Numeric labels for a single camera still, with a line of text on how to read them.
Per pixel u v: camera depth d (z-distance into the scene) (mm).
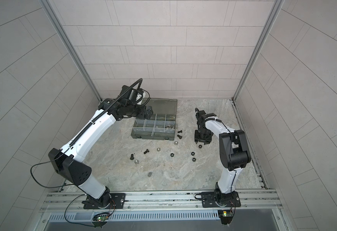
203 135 775
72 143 427
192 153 870
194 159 846
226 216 680
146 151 882
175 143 914
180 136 941
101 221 645
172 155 867
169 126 986
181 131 969
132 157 847
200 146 907
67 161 402
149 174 794
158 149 889
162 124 991
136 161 843
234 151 483
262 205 715
